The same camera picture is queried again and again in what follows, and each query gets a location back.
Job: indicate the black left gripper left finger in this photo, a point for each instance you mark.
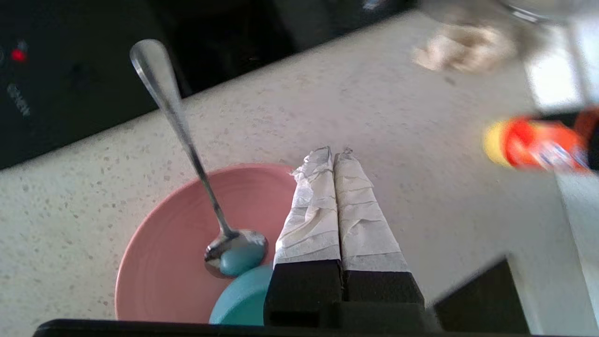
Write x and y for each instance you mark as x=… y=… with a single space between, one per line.
x=309 y=224

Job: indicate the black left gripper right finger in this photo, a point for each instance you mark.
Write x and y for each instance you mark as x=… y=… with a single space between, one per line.
x=365 y=234

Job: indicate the yellow capped dish soap bottle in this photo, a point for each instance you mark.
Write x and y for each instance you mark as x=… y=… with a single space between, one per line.
x=529 y=145

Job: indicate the metal spoon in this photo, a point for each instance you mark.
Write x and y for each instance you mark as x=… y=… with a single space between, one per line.
x=159 y=75

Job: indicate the teal bowl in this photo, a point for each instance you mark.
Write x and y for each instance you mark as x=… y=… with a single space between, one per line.
x=243 y=299

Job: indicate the pink plate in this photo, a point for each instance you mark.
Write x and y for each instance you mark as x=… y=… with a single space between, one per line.
x=164 y=281

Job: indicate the crumpled beige tissue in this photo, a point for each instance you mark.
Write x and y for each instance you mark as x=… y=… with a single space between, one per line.
x=463 y=47

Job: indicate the black stove top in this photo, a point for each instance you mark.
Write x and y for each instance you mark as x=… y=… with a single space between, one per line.
x=70 y=93

